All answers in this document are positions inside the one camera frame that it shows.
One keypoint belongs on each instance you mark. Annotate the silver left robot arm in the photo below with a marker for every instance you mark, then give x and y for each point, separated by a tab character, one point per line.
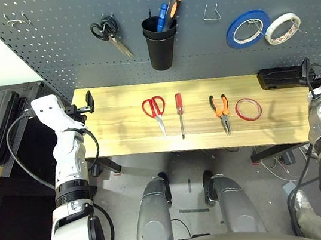
66	158

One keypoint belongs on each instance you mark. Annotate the white tape roll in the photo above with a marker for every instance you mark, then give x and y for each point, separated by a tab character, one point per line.
281	19

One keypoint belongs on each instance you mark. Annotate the orange and black pliers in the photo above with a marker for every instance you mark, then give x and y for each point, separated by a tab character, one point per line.
223	115

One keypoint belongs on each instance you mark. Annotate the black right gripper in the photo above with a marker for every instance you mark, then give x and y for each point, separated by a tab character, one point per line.
320	77

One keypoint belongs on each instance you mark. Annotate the dark floor socket box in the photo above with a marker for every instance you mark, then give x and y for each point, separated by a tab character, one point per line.
288	157

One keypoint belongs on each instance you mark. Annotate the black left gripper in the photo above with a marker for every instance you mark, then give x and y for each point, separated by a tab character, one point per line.
76	113

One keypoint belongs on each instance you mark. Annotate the white sneaker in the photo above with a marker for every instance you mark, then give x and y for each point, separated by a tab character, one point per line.
302	201

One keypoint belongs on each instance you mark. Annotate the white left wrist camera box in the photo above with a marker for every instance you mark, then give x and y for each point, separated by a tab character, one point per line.
47	109

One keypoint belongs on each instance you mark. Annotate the black plastic case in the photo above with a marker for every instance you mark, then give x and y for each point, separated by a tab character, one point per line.
278	76

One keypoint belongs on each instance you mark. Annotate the orange and black screwdriver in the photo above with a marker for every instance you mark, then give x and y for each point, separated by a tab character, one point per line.
173	6

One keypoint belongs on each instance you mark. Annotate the long grey floor tape strip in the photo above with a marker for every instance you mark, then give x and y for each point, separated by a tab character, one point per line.
193	210

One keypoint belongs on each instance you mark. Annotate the black plastic cup holder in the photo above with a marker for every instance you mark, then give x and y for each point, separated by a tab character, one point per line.
161	53

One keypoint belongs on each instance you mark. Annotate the silver right robot leg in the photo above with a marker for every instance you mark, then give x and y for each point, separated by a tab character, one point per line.
236	205

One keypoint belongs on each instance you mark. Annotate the grey floor pedal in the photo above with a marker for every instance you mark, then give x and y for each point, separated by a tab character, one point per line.
288	188

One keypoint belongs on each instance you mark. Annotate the dark grey metal pegboard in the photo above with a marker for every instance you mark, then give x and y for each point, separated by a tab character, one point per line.
60	35

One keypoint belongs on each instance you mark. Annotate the short grey floor tape strip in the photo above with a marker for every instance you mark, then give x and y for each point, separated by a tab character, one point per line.
189	185

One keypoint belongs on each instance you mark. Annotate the silver double peg hook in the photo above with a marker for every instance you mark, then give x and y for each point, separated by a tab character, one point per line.
17	22

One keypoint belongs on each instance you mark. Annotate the blue tape roll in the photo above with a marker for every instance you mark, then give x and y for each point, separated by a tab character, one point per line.
230	35

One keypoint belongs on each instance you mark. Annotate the thin red tape roll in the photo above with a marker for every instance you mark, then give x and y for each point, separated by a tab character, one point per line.
237	111

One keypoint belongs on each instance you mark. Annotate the black equipment cabinet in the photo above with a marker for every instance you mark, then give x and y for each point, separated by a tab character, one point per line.
36	180

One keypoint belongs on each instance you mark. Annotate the black table leg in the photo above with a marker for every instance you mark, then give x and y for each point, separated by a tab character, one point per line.
109	163

